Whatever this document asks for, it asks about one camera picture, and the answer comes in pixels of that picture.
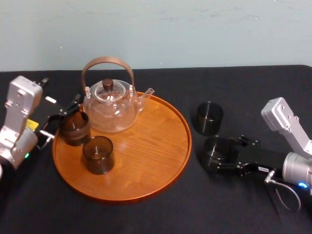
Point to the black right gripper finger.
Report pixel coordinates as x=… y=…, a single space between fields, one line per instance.
x=248 y=142
x=234 y=167

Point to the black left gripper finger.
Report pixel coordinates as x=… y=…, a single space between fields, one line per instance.
x=47 y=135
x=70 y=106

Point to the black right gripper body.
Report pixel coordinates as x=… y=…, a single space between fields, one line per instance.
x=265 y=158

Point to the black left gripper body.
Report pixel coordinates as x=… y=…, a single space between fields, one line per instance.
x=47 y=109

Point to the dark smoked glass cup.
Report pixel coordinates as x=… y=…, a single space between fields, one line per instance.
x=214 y=156
x=75 y=134
x=209 y=119
x=98 y=158

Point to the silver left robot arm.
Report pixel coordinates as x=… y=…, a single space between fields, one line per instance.
x=20 y=109

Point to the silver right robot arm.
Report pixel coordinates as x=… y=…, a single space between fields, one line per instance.
x=290 y=126

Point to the round wooden tray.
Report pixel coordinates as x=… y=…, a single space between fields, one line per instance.
x=146 y=156

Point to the glass teapot lid dark knob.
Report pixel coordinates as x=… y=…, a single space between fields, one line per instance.
x=107 y=84

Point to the black table cloth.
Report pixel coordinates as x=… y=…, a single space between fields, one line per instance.
x=156 y=217

